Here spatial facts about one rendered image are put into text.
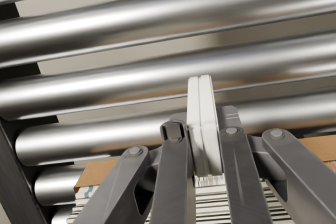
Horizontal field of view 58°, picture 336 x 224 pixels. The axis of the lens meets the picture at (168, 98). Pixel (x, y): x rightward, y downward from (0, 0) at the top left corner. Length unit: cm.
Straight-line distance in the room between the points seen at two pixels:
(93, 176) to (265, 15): 24
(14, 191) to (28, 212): 4
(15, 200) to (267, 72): 35
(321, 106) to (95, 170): 25
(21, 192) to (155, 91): 23
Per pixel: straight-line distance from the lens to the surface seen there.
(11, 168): 43
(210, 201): 28
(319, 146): 34
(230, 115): 17
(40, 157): 40
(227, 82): 31
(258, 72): 31
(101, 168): 35
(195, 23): 29
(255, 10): 30
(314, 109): 35
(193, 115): 15
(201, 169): 16
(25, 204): 46
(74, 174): 41
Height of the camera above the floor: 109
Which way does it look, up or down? 66 degrees down
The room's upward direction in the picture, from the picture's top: 170 degrees counter-clockwise
